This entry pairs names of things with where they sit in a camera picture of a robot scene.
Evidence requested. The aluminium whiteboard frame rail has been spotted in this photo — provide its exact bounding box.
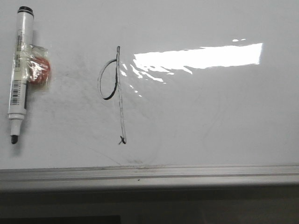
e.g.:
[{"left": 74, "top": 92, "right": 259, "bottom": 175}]
[{"left": 0, "top": 165, "right": 299, "bottom": 192}]

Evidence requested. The white whiteboard marker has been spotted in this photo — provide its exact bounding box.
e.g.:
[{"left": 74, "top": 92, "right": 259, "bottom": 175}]
[{"left": 8, "top": 6, "right": 34, "bottom": 144}]

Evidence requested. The red magnet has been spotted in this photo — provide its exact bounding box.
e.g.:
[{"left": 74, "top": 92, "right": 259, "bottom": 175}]
[{"left": 26, "top": 45, "right": 51, "bottom": 91}]

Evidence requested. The white whiteboard surface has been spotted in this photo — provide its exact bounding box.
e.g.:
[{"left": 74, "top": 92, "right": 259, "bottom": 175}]
[{"left": 0, "top": 0, "right": 299, "bottom": 169}]

